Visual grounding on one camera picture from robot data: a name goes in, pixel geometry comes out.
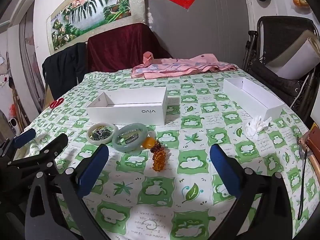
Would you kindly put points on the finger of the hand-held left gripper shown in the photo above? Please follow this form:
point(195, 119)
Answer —
point(23, 137)
point(56, 142)

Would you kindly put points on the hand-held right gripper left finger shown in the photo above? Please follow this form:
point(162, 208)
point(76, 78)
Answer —
point(92, 172)

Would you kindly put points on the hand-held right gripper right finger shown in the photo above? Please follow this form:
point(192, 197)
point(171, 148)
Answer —
point(225, 172)

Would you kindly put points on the pale jade bangle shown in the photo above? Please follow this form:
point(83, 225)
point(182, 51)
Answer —
point(91, 138)

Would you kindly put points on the silver framed pendant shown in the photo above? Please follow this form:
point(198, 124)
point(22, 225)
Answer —
point(132, 138)

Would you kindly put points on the white cardboard box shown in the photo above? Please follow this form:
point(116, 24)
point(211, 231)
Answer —
point(130, 113)

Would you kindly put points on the small white device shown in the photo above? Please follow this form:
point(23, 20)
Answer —
point(13, 127)

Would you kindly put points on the crumpled white tissue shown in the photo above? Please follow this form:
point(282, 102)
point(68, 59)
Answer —
point(253, 127)

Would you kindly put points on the green white checked tablecloth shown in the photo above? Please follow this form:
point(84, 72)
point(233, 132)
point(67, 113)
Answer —
point(155, 200)

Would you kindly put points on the black garment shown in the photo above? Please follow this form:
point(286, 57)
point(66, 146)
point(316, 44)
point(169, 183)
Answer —
point(63, 67)

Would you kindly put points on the white box lid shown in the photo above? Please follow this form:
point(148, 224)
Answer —
point(252, 100)

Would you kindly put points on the brown wooden box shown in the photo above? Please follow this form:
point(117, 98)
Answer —
point(315, 142)

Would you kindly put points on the dark red velvet cloth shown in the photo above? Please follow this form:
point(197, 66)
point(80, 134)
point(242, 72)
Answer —
point(125, 50)

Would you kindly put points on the pink floral cloth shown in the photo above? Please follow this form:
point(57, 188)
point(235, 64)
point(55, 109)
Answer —
point(175, 66)

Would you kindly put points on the white board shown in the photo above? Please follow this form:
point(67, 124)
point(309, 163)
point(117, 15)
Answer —
point(297, 60)

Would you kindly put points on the waterfall landscape painting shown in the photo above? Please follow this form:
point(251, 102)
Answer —
point(92, 7)

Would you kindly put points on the black folding chair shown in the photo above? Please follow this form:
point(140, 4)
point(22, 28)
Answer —
point(277, 35)

